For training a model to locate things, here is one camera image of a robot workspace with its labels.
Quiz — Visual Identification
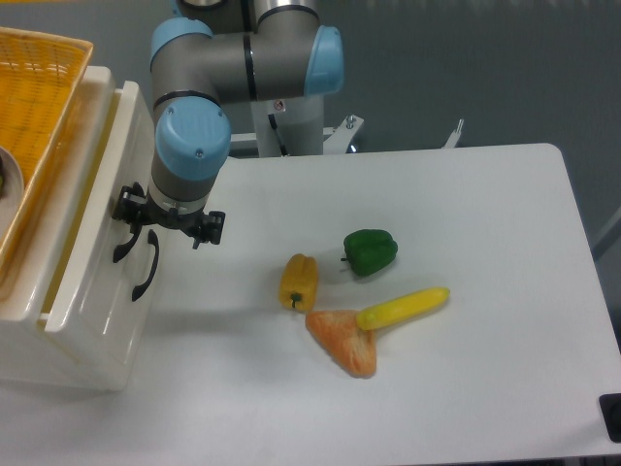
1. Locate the black bottom drawer handle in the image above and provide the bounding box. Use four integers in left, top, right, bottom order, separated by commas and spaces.
130, 228, 161, 303

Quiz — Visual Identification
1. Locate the yellow wicker basket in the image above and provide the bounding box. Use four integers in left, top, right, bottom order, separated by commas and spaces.
1, 27, 93, 278

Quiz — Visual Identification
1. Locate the yellow banana toy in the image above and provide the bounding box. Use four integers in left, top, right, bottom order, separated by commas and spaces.
355, 286, 450, 330

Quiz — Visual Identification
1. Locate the orange carrot slice toy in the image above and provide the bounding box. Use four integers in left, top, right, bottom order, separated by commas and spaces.
306, 310, 377, 378

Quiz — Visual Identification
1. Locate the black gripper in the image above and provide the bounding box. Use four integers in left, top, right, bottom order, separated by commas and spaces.
112, 182, 226, 250

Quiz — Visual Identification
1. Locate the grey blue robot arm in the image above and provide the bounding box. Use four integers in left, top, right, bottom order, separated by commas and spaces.
113, 1, 344, 245

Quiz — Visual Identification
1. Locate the white drawer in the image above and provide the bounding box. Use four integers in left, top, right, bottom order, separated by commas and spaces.
63, 227, 165, 365
46, 82, 154, 346

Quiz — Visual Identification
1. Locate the green bell pepper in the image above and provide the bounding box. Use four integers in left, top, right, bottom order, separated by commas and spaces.
343, 229, 399, 278

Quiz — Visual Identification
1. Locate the white drawer cabinet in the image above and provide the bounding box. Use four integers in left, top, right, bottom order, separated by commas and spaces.
1, 66, 155, 390

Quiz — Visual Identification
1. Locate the black cable on pedestal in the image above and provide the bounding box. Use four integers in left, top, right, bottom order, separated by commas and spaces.
267, 112, 291, 157

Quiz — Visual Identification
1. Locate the yellow bell pepper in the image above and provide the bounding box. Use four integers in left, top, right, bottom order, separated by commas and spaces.
278, 253, 319, 312

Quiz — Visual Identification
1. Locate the black device at table edge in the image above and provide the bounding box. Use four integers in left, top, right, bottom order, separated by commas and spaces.
599, 393, 621, 444

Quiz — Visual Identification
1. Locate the white pedestal base frame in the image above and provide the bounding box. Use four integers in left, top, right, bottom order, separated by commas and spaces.
227, 114, 466, 159

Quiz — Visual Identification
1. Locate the grey plate in basket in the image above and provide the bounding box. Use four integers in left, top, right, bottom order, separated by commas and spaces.
0, 148, 24, 239

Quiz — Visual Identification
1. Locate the black top drawer handle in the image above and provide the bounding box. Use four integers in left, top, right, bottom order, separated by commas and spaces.
113, 225, 142, 263

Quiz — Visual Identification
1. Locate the black drawer handle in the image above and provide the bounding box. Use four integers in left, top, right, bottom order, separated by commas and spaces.
113, 225, 142, 263
130, 228, 161, 303

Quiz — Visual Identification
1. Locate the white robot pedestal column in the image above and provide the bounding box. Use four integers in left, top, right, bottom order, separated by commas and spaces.
250, 96, 324, 156

